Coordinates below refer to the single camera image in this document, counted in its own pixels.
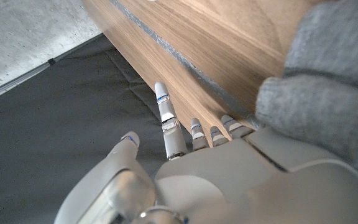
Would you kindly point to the backdrop stand pole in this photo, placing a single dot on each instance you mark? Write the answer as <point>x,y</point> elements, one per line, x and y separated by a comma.
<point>17,81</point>

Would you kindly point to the grey folded cloth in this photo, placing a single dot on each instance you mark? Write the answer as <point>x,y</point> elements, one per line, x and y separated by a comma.
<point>322,93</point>

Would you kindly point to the black backdrop curtain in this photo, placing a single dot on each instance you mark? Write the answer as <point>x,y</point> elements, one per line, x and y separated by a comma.
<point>57,140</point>

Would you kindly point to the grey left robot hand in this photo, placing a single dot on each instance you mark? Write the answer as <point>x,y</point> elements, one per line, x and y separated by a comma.
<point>228,180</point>

